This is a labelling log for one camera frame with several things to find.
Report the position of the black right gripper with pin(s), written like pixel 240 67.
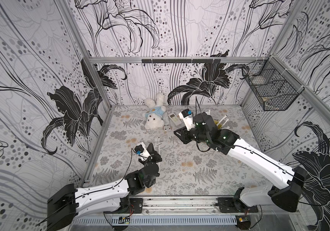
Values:
pixel 184 134

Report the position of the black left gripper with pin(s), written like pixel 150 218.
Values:
pixel 154 154

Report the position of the yellow plastic cup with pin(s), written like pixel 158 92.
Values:
pixel 218 124

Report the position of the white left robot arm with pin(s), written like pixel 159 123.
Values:
pixel 71 203

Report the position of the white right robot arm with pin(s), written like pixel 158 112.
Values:
pixel 286 183

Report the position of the white remote with screen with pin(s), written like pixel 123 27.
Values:
pixel 174 118

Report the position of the white remote control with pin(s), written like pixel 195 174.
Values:
pixel 167 126

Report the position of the white teddy bear blue shirt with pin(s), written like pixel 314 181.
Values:
pixel 154 116

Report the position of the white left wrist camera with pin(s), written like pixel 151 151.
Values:
pixel 141 151

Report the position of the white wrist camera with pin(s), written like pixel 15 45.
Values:
pixel 187 117
pixel 141 151

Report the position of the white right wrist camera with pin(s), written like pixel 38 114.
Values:
pixel 187 117

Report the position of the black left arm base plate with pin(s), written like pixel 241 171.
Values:
pixel 131 205

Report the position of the grey slotted cable duct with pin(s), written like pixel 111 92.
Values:
pixel 152 220

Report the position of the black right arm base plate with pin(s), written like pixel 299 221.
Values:
pixel 230 205

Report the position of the black wire basket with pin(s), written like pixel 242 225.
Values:
pixel 270 85

